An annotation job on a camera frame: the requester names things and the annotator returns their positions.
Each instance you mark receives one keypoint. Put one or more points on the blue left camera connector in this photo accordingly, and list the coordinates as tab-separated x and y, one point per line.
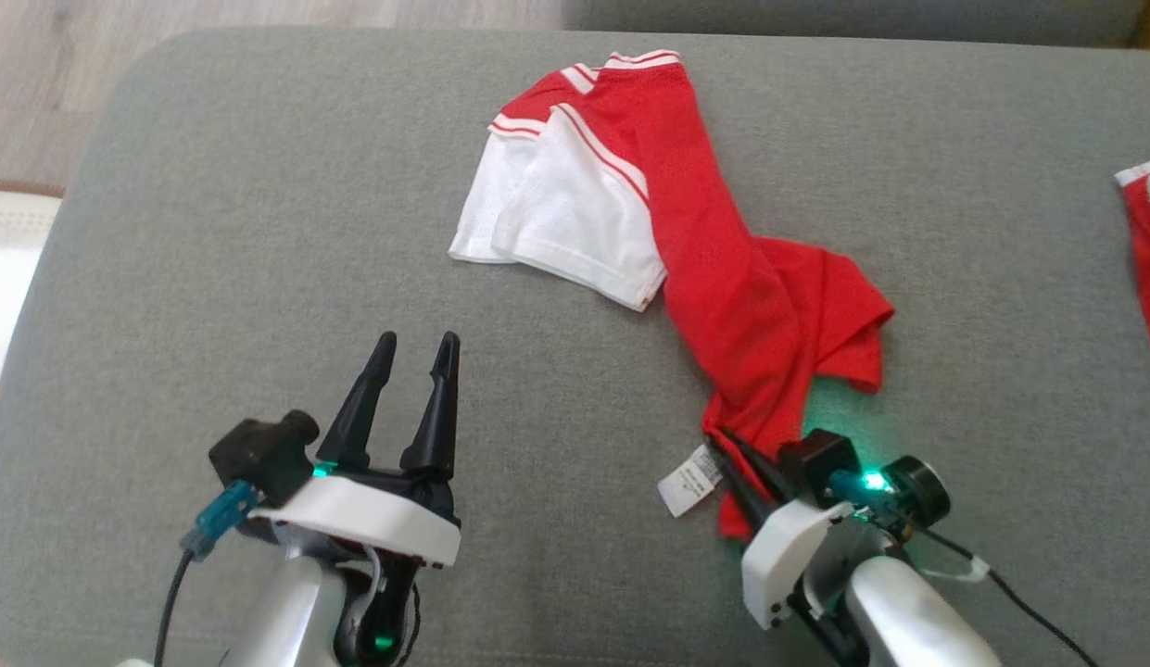
218	519

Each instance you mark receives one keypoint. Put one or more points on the large grey sofa seat cushion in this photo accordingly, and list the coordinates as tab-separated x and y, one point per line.
259	278

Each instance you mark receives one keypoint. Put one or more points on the teal right camera connector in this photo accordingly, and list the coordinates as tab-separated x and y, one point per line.
862	486

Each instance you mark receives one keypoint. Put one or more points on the red shirt with white sleeves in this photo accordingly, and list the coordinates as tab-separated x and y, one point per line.
704	259

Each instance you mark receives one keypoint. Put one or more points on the white laundry basket brown rim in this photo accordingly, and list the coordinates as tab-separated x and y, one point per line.
9	278

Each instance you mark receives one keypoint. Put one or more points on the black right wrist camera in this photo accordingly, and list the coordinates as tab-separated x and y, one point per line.
815	463

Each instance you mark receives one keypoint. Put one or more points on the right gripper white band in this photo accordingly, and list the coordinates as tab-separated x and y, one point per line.
783	565

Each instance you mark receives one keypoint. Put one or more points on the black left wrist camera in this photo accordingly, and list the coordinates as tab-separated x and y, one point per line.
259	454

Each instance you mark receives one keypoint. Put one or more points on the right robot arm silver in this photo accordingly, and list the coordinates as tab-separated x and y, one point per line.
908	621

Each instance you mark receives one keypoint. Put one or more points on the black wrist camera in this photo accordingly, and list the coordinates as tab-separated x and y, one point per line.
815	463
259	454

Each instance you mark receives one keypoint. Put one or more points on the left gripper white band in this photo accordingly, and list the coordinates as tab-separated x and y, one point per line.
371	519

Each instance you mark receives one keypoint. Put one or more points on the small grey sofa cushion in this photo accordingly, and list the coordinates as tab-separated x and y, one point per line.
815	17

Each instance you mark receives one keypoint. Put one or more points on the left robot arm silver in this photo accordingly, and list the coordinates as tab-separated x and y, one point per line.
278	611

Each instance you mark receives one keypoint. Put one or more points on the red shorts with white stripes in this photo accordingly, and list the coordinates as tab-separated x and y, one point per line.
1149	250

